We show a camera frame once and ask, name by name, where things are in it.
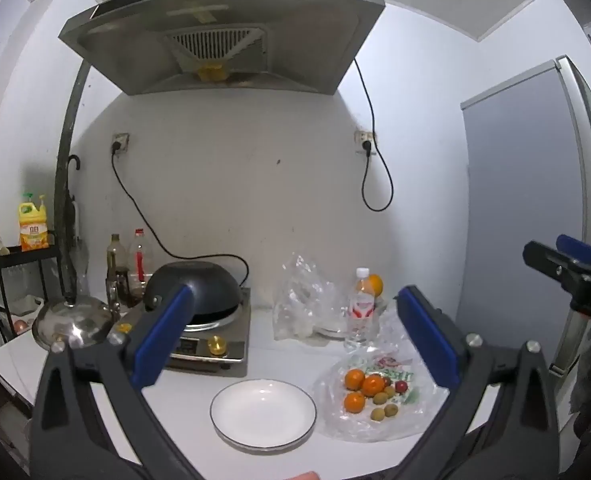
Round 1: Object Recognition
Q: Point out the black hood power cord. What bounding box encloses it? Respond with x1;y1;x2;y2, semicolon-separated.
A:
353;57;395;212

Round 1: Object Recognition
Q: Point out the grey refrigerator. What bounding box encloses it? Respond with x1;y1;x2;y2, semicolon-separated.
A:
459;55;591;376

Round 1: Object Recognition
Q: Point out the crumpled clear plastic bag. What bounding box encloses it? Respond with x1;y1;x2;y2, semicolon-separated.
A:
375;305;411;351

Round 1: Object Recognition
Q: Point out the cooking oil bottle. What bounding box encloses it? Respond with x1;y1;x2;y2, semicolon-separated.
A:
106;233;129;306

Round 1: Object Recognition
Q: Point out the black wok with wooden handle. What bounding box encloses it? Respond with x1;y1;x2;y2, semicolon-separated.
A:
116;260;244;335

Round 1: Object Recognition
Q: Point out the clear water bottle red label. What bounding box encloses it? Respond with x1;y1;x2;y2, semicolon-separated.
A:
344;267;380;353

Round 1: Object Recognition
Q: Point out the black metal rack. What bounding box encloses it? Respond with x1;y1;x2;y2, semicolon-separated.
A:
0;232;59;346

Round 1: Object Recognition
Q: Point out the grey wall pipe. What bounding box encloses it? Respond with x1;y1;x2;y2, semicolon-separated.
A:
53;60;92;261

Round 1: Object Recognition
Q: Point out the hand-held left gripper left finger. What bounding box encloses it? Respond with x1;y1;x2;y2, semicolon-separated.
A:
30;284;211;480

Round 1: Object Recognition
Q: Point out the steel pot lid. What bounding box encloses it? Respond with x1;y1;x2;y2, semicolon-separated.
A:
32;294;121;350

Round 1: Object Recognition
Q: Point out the red-capped clear bottle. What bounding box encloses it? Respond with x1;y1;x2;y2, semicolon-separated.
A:
128;229;151;286

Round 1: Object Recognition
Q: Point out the yellow detergent bottle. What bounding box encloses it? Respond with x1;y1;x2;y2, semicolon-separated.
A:
18;192;50;252

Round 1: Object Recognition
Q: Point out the black umbrella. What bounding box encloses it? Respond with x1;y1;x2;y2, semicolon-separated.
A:
58;154;84;308

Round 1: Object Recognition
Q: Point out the white plate with dark rim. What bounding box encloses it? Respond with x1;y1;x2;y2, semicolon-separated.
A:
210;379;318;452

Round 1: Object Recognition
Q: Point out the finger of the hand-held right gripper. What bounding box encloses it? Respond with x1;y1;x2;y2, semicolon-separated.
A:
523;241;591;289
556;234;591;270

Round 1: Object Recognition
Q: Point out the printed plastic bag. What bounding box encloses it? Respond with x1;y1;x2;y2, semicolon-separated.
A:
311;345;451;443

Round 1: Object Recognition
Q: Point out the white plastic tub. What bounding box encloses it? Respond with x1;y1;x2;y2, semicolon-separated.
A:
8;296;44;318

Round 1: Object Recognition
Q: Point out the black cooker power cord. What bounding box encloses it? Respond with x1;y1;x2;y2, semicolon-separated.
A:
110;142;251;288

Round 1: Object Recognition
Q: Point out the dark sauce jar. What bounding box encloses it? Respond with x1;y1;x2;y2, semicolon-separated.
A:
116;267;144;308

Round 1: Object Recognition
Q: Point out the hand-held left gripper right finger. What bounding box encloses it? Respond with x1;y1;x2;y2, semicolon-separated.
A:
375;285;561;480

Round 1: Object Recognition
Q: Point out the steel range hood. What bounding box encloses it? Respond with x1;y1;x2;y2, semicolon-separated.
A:
58;0;386;97

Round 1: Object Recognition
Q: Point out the steel induction cooker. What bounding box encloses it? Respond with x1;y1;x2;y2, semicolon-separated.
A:
108;287;252;378

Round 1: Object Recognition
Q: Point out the yellow hood oil cup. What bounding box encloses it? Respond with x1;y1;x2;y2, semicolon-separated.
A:
198;64;229;83

